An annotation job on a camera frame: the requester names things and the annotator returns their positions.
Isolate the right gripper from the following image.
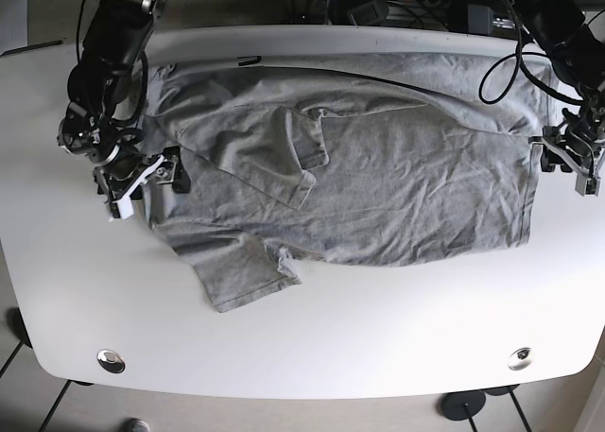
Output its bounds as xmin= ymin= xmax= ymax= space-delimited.
xmin=58 ymin=103 xmax=191 ymax=207

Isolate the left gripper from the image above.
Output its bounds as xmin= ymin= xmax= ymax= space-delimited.
xmin=528 ymin=108 xmax=604 ymax=175

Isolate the grey printed T-shirt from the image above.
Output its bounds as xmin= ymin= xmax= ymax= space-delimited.
xmin=141 ymin=54 xmax=555 ymax=312

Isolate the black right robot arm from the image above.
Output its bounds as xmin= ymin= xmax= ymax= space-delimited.
xmin=58 ymin=0 xmax=190 ymax=219

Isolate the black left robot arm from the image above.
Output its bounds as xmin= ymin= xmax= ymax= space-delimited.
xmin=500 ymin=0 xmax=604 ymax=196

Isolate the black power adapter box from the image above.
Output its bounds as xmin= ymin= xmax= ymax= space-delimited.
xmin=466 ymin=4 xmax=494 ymax=36

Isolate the left silver table grommet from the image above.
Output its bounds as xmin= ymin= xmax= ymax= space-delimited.
xmin=96 ymin=349 xmax=126 ymax=374

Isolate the silver table grommet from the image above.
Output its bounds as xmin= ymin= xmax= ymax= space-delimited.
xmin=96 ymin=349 xmax=126 ymax=374
xmin=507 ymin=347 xmax=534 ymax=372

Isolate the right silver table grommet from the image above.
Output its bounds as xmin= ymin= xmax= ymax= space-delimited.
xmin=507 ymin=347 xmax=534 ymax=372

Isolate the left grey shoe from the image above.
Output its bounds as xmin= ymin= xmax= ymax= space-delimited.
xmin=122 ymin=418 xmax=150 ymax=432

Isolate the black round stand base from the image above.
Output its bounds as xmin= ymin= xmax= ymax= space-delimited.
xmin=439 ymin=390 xmax=486 ymax=422

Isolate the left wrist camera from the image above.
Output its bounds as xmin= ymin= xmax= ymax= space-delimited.
xmin=575 ymin=173 xmax=601 ymax=197

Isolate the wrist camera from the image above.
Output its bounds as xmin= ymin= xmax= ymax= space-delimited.
xmin=575 ymin=173 xmax=601 ymax=197
xmin=108 ymin=197 xmax=134 ymax=220

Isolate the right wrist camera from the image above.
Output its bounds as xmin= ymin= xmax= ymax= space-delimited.
xmin=108 ymin=197 xmax=134 ymax=220

